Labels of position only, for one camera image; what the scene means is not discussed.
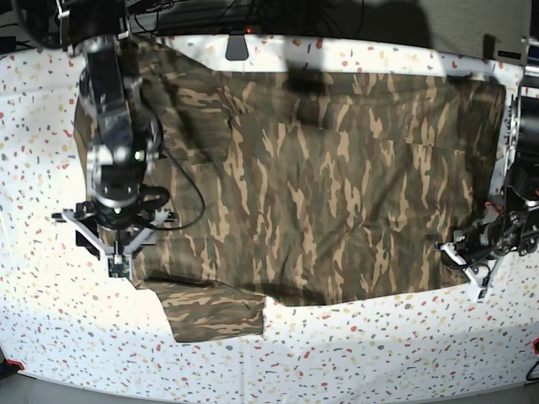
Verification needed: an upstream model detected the white speckled table cloth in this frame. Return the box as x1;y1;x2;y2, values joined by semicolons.
1;35;538;403

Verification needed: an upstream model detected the black power strip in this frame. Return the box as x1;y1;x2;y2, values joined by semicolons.
138;0;367;37

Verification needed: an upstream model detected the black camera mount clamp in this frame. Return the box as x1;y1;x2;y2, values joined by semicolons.
225;35;249;61

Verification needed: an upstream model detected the red table clamp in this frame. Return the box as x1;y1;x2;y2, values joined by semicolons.
2;359;24;373

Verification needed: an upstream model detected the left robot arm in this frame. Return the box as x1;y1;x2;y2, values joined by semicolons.
436;35;538;303

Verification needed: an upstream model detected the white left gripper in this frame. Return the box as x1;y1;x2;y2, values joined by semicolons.
435;242;504;301

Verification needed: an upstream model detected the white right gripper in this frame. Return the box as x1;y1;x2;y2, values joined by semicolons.
51;202;176;279

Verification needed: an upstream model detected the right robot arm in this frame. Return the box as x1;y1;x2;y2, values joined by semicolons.
51;1;173;279

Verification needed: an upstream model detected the camouflage T-shirt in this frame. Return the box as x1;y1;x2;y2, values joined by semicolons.
72;36;506;343

